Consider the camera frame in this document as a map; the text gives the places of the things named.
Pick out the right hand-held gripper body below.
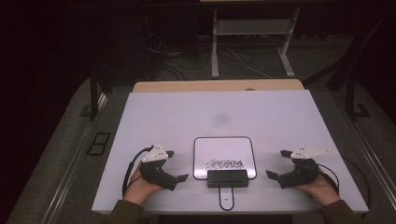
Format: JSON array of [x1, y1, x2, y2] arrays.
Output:
[[278, 144, 332, 189]]

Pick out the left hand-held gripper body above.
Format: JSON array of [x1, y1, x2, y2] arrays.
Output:
[[138, 143, 179, 191]]

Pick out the black whiteboard eraser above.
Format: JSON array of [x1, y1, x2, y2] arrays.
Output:
[[206, 169, 250, 189]]

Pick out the person's left hand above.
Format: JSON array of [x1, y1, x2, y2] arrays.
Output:
[[123, 169, 164, 206]]

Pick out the person's right hand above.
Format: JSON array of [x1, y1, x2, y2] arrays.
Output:
[[293, 174, 341, 207]]

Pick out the wooden table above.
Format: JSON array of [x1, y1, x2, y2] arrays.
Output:
[[133, 78, 305, 93]]

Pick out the white metal stand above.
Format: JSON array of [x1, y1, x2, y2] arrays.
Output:
[[210, 7, 302, 78]]

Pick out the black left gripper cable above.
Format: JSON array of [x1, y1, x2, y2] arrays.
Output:
[[121, 145, 155, 197]]

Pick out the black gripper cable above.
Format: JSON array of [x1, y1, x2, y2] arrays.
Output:
[[316, 155, 372, 218], [121, 145, 155, 197]]

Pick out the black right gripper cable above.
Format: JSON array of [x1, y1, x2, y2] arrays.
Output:
[[316, 155, 372, 218]]

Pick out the small whiteboard with handle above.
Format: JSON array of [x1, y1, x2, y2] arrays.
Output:
[[192, 135, 258, 212]]

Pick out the aluminium rail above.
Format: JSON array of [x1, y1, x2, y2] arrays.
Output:
[[342, 118, 396, 200], [40, 92, 108, 224]]

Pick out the black metal post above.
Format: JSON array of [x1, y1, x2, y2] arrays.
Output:
[[345, 74, 372, 120], [88, 68, 108, 122]]

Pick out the black floor cables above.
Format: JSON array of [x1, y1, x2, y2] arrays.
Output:
[[146, 31, 213, 82]]

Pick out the white floor cable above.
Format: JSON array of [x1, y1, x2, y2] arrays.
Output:
[[225, 48, 275, 80]]

